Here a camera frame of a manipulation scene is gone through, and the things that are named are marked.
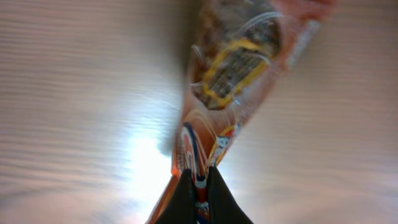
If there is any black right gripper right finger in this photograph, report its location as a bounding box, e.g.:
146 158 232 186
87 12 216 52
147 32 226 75
207 167 253 224

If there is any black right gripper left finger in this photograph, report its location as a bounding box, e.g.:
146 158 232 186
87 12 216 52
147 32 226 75
155 169 197 224

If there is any orange Top chocolate bar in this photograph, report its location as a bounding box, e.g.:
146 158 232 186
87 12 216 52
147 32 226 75
148 0 336 223

